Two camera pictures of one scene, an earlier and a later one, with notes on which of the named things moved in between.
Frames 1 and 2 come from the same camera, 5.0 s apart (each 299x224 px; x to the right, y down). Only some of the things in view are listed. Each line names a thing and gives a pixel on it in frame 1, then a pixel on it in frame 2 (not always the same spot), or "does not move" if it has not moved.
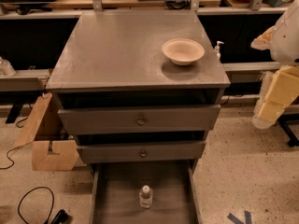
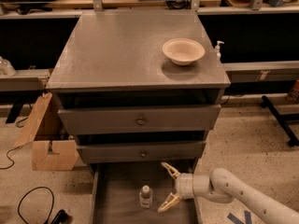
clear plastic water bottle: [146, 197] does not move
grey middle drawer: [93, 153] does not move
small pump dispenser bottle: [217, 49] does not move
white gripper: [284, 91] to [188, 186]
